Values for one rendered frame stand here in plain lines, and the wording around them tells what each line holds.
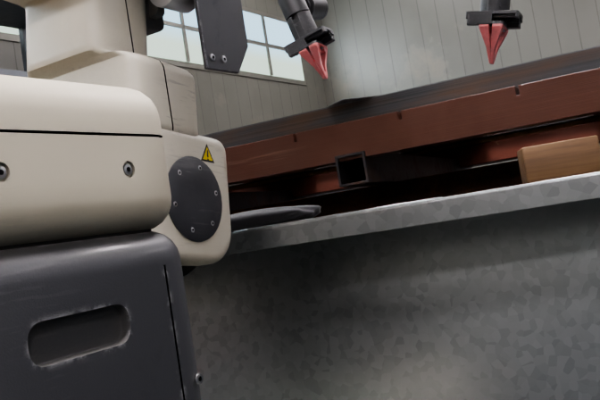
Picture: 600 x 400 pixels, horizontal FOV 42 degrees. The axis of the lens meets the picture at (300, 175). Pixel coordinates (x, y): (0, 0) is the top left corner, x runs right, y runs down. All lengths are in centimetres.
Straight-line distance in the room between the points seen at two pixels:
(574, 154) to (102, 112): 67
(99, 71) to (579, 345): 73
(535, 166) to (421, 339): 31
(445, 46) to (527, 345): 757
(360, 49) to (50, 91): 849
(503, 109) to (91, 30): 59
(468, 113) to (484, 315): 30
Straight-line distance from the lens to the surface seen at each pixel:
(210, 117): 721
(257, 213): 118
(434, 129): 120
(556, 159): 109
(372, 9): 905
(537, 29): 836
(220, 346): 132
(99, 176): 61
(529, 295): 115
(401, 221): 101
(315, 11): 179
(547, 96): 118
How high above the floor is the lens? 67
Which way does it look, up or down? 4 degrees up
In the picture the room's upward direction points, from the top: 9 degrees counter-clockwise
